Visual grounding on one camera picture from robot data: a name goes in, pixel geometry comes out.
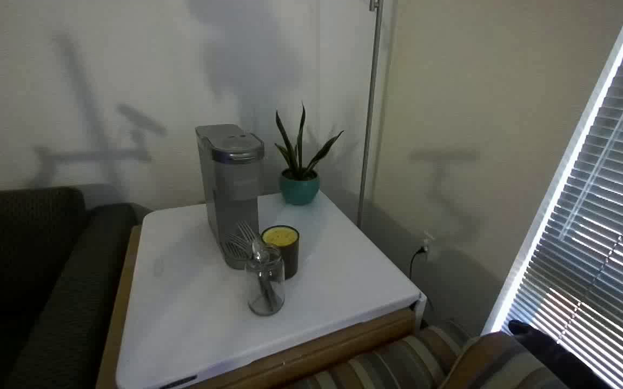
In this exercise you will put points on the grey Keurig coffee machine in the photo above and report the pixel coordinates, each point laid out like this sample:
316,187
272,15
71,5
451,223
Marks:
232,196

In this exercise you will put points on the snake plant in teal pot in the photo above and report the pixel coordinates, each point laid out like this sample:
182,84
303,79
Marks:
299,187

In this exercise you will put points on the yellow candle in dark jar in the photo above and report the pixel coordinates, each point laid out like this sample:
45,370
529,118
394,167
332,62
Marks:
281,240

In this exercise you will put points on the thin metal lamp pole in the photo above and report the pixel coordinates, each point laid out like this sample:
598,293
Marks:
368,116

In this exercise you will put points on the clear glass jar with utensils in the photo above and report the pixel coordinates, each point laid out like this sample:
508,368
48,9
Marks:
267,283

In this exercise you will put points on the wooden side table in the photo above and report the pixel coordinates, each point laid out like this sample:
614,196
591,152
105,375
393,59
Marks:
313,353

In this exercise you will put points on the white table board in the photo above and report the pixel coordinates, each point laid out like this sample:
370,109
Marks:
182,304

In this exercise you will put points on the striped armchair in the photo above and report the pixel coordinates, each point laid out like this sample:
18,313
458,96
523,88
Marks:
411,359

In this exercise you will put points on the dark fabric sofa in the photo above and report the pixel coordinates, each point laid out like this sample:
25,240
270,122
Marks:
32,272

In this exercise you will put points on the black cloth item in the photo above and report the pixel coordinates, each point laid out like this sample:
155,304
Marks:
557,357

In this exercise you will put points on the white window blinds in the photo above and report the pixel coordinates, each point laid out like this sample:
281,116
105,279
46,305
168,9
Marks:
607,238

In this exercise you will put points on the white wall outlet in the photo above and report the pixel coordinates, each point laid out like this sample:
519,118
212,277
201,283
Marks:
426,244

